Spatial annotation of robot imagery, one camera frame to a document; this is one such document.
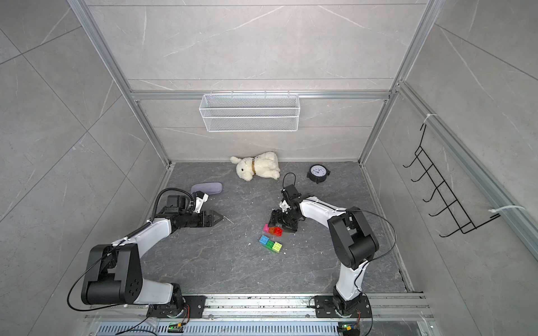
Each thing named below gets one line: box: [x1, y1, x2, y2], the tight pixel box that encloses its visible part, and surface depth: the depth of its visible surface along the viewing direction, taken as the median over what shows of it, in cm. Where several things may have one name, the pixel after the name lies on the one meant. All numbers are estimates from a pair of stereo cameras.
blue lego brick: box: [259, 234, 270, 246], surface depth 89 cm
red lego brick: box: [273, 226, 284, 238], surface depth 92 cm
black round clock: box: [306, 163, 331, 185], surface depth 113 cm
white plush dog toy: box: [229, 151, 281, 182], surface depth 110 cm
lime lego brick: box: [271, 241, 283, 254], surface depth 86 cm
